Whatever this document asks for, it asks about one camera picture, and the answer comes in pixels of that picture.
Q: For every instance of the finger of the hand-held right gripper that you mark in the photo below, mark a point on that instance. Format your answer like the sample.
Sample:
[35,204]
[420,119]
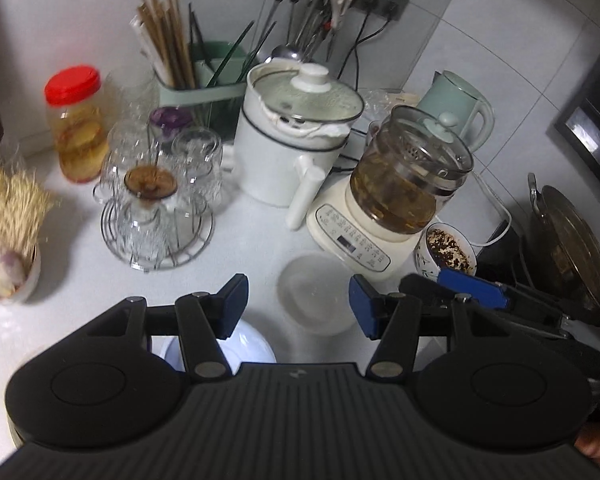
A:
[425,287]
[472,287]

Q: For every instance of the bundle of wooden chopsticks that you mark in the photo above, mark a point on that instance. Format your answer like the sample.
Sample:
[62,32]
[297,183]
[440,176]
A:
[165,40]

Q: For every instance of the metal wok with lid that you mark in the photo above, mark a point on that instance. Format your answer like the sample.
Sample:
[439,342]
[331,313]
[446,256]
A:
[570,250]

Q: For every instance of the light blue bowl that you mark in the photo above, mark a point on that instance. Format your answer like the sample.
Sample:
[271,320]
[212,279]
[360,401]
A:
[250,345]

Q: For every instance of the patterned bowl with grains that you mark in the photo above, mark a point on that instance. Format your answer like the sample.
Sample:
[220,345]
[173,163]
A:
[447,250]

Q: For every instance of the dark range hood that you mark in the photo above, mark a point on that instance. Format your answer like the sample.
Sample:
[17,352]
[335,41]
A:
[590,110]

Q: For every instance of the clear glass jar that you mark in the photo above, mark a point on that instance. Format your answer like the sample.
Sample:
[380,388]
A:
[130,90]

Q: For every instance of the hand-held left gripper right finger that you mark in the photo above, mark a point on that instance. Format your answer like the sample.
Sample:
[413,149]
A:
[362,307]

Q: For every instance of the metal ladle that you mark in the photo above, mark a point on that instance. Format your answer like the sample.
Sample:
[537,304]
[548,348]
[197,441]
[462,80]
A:
[286,52]

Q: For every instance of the clear glass cup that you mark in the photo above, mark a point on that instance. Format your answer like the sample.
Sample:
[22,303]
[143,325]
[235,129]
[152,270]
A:
[197,155]
[125,150]

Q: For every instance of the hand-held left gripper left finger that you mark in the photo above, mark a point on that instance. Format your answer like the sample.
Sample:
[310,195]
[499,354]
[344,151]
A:
[232,305]

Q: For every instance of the dried straw bundle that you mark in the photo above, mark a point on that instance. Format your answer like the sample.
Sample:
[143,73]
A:
[10,205]

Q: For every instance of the dark chopsticks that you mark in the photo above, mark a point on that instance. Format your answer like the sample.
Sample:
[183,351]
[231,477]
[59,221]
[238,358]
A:
[194,35]

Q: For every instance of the white bowl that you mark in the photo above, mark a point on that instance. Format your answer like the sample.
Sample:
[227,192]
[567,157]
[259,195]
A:
[317,297]

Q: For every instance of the green chopstick holder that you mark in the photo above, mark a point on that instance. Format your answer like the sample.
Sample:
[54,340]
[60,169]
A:
[215,87]

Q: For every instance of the purple cup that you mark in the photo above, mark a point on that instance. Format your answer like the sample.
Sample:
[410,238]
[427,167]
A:
[170,120]

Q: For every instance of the mint green electric kettle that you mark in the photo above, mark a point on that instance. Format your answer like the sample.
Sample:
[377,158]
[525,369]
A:
[455,97]

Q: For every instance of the red-lid glass jar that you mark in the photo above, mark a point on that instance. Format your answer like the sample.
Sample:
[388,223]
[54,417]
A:
[75,130]

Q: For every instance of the white electric cooking pot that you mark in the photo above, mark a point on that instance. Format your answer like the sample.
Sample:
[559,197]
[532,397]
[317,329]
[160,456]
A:
[280,155]

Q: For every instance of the clear plastic bag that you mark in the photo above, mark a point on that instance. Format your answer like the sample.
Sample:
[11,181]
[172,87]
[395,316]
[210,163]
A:
[380,100]

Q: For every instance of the cream kettle base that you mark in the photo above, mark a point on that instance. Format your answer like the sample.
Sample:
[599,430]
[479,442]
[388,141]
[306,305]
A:
[350,245]

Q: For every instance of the glass health kettle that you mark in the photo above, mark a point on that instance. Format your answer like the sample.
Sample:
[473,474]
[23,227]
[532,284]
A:
[410,175]

